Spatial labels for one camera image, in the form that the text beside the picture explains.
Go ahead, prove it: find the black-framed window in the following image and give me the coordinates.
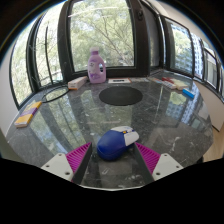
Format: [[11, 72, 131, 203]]
[[162, 15, 224, 98], [66, 0, 138, 73], [9, 13, 65, 105]]

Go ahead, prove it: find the orange and white carton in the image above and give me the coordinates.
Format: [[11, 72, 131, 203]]
[[67, 75, 89, 91]]

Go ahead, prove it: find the white card with orange border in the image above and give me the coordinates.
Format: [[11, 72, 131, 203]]
[[107, 77, 133, 84]]

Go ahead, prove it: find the white book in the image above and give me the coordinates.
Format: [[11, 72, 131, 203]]
[[163, 81, 177, 90]]

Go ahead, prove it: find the red book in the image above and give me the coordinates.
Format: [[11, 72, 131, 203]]
[[162, 76, 175, 84]]

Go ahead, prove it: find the black cable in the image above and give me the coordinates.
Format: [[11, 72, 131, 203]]
[[41, 24, 71, 104]]

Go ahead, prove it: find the blue book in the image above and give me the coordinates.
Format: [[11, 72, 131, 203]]
[[181, 87, 196, 100]]

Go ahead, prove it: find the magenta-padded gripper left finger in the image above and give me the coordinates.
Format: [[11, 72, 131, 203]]
[[40, 142, 94, 186]]

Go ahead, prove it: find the round black mouse pad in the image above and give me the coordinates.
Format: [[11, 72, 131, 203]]
[[98, 86, 144, 107]]

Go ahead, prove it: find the printed leaflet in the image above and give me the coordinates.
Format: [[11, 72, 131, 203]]
[[131, 77, 150, 83]]

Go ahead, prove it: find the yellow and purple book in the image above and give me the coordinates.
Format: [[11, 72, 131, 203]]
[[13, 100, 43, 129]]

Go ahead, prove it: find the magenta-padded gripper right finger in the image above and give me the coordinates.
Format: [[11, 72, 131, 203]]
[[133, 142, 184, 186]]

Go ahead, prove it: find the purple detergent bottle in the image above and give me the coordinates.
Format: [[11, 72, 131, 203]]
[[87, 46, 107, 84]]

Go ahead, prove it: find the beige book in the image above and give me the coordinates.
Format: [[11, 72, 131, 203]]
[[172, 79, 190, 91]]

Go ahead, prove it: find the blue and white computer mouse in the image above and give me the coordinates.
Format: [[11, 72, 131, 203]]
[[96, 125, 140, 162]]

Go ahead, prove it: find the colourful flat book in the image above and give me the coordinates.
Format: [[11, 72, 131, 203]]
[[148, 76, 166, 86]]

